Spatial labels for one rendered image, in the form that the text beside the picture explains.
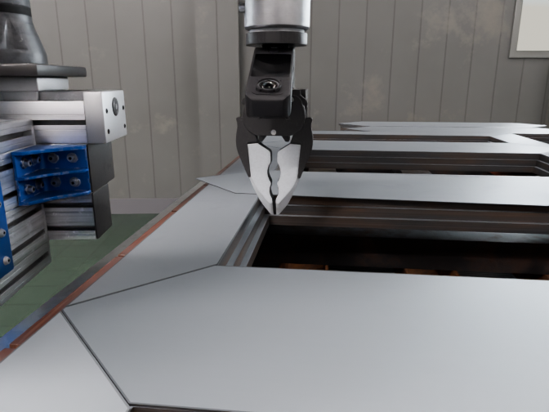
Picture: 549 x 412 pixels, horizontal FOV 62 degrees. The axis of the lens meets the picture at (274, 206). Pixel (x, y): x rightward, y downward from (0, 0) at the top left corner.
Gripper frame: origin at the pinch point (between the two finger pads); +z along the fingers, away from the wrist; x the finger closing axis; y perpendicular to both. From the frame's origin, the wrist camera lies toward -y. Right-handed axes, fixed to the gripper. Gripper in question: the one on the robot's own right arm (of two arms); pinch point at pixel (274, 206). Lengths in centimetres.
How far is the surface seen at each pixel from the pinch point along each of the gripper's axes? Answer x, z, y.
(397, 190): -16.6, 0.8, 13.3
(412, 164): -25, 4, 52
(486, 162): -42, 3, 53
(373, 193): -13.0, 0.8, 11.4
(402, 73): -59, -20, 313
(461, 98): -106, -2, 320
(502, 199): -30.0, 0.8, 9.6
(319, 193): -5.2, 0.7, 10.3
